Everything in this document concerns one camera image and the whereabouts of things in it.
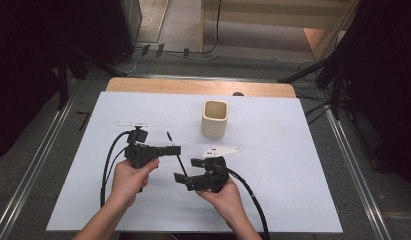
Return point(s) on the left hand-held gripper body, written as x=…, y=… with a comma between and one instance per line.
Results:
x=139, y=155

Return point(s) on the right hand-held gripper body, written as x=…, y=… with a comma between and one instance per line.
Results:
x=214, y=170

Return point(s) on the black pen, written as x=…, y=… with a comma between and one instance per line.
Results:
x=183, y=166

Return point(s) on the cream square pen holder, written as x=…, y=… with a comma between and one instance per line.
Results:
x=213, y=125

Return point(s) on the person's left hand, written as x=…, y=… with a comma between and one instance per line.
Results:
x=129, y=181

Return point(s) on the person's right hand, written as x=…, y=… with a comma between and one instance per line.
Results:
x=226, y=201

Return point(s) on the white table mat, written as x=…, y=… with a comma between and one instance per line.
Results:
x=259, y=186

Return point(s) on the black metal stand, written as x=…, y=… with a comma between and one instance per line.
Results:
x=79, y=66
x=329, y=73

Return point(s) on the grey cabinet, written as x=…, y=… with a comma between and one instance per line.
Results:
x=134, y=20

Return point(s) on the black curtain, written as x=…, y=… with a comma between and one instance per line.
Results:
x=386, y=83
x=26, y=66

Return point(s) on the light wooden partition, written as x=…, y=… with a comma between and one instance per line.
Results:
x=276, y=13

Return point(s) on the metal floor rail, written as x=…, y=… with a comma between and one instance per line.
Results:
x=29, y=176
x=356, y=173

